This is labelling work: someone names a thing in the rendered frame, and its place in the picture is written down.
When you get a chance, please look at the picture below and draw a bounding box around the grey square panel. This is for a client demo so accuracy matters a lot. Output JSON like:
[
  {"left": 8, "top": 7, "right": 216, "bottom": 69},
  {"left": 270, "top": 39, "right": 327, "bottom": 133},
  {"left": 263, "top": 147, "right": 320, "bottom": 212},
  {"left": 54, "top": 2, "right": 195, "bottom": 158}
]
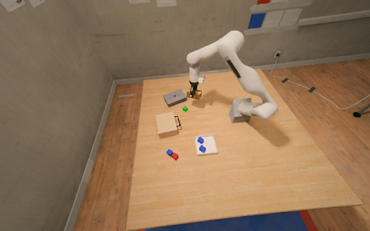
[{"left": 163, "top": 89, "right": 187, "bottom": 105}]

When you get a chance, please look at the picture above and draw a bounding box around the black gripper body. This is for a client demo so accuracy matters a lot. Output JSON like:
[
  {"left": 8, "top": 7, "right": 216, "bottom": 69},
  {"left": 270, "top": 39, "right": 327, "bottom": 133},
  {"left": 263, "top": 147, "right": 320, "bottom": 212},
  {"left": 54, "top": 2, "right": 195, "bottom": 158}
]
[{"left": 189, "top": 81, "right": 199, "bottom": 90}]

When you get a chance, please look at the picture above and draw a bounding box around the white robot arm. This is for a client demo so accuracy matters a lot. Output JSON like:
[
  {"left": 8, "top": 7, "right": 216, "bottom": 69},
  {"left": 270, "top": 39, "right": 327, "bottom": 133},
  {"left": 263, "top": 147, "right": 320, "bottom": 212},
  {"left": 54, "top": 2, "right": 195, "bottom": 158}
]
[{"left": 187, "top": 31, "right": 278, "bottom": 120}]

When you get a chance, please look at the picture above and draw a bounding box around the red block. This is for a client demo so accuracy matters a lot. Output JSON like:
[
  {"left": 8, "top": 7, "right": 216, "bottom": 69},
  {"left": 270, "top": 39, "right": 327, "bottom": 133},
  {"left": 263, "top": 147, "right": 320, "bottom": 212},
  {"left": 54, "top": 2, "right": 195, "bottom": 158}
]
[{"left": 171, "top": 152, "right": 179, "bottom": 160}]

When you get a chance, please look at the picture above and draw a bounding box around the blue block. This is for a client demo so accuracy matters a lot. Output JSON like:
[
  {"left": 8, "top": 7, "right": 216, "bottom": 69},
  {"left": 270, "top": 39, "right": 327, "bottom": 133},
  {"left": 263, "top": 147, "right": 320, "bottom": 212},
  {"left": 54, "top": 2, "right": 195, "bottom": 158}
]
[
  {"left": 197, "top": 137, "right": 204, "bottom": 144},
  {"left": 199, "top": 145, "right": 206, "bottom": 153},
  {"left": 166, "top": 149, "right": 173, "bottom": 156}
]

